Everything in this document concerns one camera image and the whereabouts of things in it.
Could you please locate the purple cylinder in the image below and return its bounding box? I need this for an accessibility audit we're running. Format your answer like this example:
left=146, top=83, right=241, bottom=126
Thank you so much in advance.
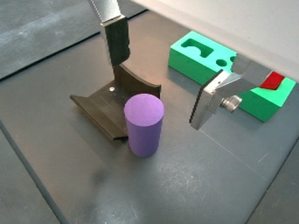
left=124, top=94, right=164, bottom=158

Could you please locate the green shape-sorting board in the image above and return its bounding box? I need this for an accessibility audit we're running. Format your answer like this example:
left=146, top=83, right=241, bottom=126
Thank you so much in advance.
left=168, top=31, right=294, bottom=122

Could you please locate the black curved cradle holder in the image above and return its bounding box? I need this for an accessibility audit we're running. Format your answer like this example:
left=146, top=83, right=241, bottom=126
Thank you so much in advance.
left=69, top=65, right=161, bottom=140

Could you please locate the red hexagonal block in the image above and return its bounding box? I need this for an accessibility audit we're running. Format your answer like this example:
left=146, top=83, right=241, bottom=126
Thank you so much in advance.
left=260, top=72, right=285, bottom=90

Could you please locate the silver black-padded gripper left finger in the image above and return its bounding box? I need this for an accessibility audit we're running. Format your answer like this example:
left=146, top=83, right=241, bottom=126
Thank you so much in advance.
left=88, top=0, right=129, bottom=67

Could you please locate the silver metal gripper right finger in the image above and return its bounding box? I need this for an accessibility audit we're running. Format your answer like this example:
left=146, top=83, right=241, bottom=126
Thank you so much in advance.
left=189, top=54, right=272, bottom=130

